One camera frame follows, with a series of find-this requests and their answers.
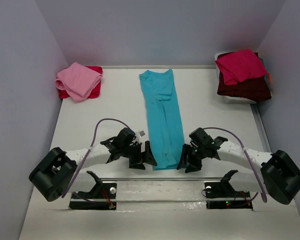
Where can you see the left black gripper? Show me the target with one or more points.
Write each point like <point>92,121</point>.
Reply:
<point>139,155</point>

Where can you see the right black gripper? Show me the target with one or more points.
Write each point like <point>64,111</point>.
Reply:
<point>192,155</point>

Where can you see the turquoise t shirt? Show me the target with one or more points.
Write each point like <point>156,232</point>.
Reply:
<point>164,123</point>

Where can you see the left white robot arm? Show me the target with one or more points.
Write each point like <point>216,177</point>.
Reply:
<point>56,172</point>

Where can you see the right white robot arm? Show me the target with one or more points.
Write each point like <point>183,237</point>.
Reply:
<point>273,174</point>

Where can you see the white perforated basket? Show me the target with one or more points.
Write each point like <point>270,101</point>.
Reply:
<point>236,100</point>

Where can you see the pink folded t shirt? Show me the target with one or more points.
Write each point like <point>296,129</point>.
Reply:
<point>76,81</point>

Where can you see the dark red t shirt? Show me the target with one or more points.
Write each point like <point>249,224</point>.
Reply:
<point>250,88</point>

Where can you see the magenta t shirt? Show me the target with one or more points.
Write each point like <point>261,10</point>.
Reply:
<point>239,66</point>

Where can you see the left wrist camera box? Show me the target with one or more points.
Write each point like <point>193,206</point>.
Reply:
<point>140,134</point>

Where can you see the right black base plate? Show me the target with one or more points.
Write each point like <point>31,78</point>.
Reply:
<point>221,196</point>

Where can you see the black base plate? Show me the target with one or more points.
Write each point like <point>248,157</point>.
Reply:
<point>221,196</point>
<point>102,198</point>

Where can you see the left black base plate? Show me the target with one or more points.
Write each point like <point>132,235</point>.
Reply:
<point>102,198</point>

